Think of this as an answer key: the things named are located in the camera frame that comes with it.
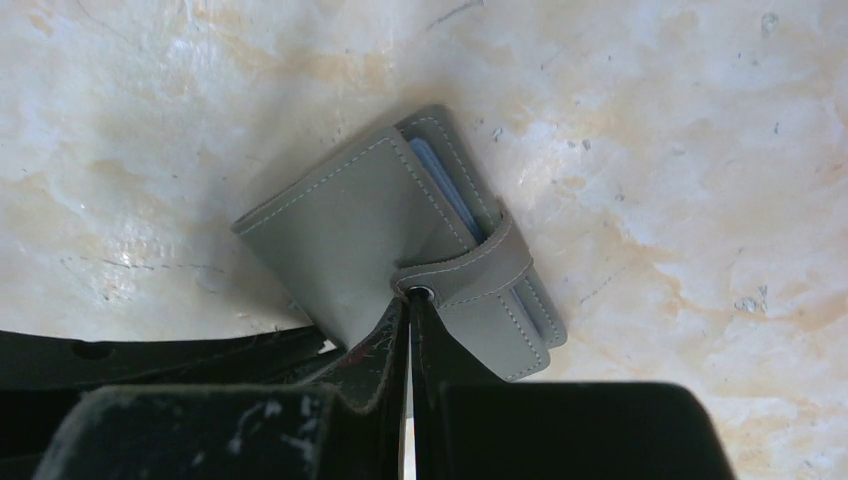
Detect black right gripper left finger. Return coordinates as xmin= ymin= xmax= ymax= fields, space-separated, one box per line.
xmin=35 ymin=299 xmax=408 ymax=479

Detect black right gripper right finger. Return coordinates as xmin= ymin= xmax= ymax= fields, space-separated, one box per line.
xmin=409 ymin=294 xmax=733 ymax=479

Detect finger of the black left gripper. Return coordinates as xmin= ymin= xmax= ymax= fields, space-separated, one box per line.
xmin=1 ymin=327 xmax=341 ymax=458

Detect grey leather card holder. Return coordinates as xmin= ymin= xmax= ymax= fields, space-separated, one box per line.
xmin=232 ymin=105 xmax=567 ymax=381

